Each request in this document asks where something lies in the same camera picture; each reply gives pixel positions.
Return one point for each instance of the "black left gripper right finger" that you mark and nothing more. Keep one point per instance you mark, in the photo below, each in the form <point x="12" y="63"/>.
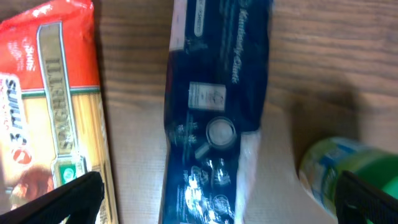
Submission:
<point x="357" y="201"/>

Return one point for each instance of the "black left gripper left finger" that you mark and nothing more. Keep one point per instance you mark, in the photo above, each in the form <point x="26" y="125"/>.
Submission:
<point x="78" y="201"/>

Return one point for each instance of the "blue tissue pack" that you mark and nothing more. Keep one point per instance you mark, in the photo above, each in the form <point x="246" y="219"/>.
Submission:
<point x="215" y="91"/>

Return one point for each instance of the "green lid jar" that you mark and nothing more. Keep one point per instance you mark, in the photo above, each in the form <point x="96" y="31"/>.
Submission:
<point x="325" y="161"/>

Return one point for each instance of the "San Remo spaghetti packet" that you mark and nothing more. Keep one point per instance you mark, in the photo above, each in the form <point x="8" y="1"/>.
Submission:
<point x="52" y="120"/>

